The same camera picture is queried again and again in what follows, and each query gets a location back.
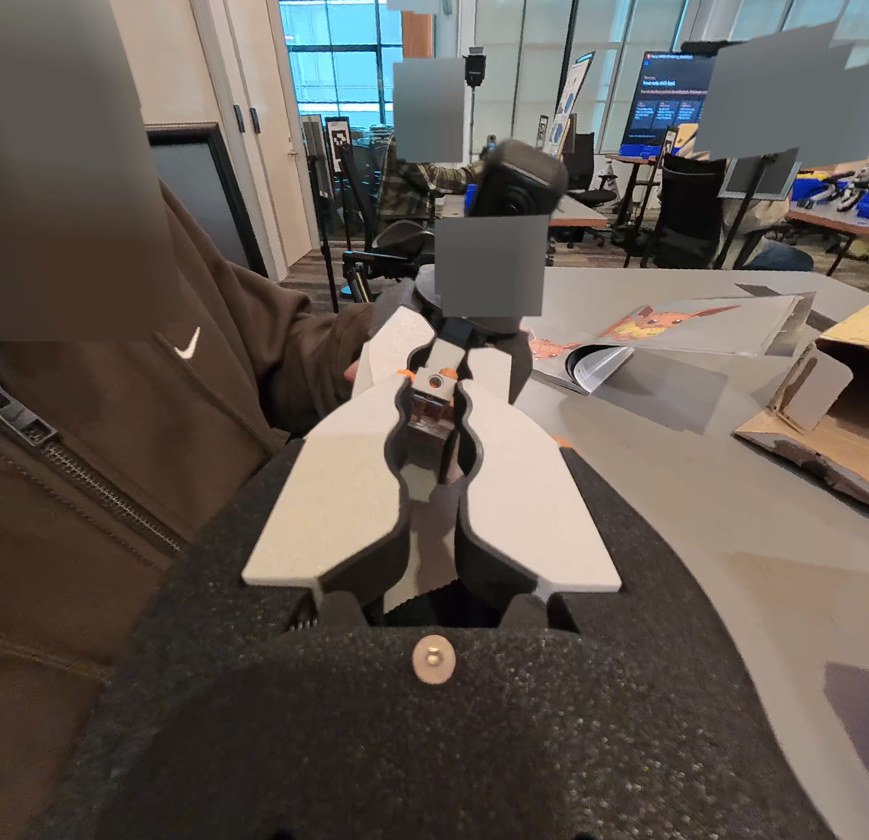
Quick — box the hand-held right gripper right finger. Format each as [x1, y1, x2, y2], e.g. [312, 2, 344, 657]
[455, 376, 623, 617]

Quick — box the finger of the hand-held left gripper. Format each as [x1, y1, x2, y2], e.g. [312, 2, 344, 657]
[466, 333, 535, 409]
[353, 304, 438, 409]

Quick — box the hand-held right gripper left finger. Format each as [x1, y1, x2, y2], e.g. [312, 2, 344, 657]
[242, 376, 411, 617]

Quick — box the brown brick assembly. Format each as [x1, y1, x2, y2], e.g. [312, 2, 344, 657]
[405, 364, 465, 445]

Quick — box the person's left forearm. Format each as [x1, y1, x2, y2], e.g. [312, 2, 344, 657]
[256, 295, 378, 437]

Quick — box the black office chair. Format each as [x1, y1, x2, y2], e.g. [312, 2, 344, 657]
[337, 142, 438, 287]

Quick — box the lit background screen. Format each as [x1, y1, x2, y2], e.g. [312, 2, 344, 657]
[620, 51, 716, 160]

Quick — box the instruction booklet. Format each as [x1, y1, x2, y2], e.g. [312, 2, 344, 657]
[523, 292, 818, 396]

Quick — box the black framed panel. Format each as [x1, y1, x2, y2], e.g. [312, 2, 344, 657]
[147, 123, 270, 279]

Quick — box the wooden background table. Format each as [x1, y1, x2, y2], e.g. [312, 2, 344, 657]
[785, 176, 869, 278]

